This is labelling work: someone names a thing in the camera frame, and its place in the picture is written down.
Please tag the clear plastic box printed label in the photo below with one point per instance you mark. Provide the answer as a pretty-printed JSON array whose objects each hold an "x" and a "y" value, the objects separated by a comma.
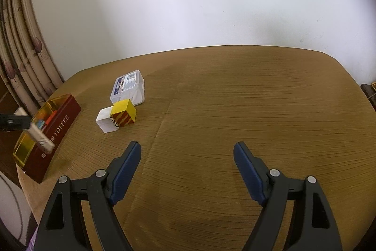
[{"x": 127, "y": 86}]

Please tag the red tin box gold inside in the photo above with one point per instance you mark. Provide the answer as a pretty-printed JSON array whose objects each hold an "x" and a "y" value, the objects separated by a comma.
[{"x": 58, "y": 133}]

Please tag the white block zigzag side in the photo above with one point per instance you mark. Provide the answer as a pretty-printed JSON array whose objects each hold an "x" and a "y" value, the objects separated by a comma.
[{"x": 104, "y": 120}]

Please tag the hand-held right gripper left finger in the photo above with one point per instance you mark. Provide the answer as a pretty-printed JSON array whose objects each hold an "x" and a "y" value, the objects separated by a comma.
[{"x": 124, "y": 171}]

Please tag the beige leaf-print curtain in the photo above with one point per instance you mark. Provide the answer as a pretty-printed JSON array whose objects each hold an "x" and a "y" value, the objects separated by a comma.
[{"x": 26, "y": 62}]

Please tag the long beige wooden block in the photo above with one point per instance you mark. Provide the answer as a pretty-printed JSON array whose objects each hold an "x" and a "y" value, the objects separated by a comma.
[{"x": 41, "y": 139}]

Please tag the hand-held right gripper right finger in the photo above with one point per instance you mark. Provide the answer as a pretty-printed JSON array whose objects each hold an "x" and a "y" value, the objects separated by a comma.
[{"x": 249, "y": 171}]

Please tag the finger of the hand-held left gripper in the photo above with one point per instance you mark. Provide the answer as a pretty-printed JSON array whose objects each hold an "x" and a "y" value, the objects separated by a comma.
[{"x": 14, "y": 122}]

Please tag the small blue eraser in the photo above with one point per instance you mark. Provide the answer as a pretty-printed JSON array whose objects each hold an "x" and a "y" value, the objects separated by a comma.
[{"x": 39, "y": 124}]

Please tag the dark brown furniture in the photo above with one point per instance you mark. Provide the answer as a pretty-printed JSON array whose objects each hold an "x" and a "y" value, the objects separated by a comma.
[{"x": 369, "y": 93}]

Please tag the purple cloth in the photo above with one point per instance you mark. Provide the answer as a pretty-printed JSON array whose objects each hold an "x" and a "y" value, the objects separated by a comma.
[{"x": 33, "y": 240}]

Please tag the yellow striped block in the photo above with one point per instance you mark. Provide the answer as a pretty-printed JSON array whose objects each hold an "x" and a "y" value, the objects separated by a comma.
[{"x": 124, "y": 111}]

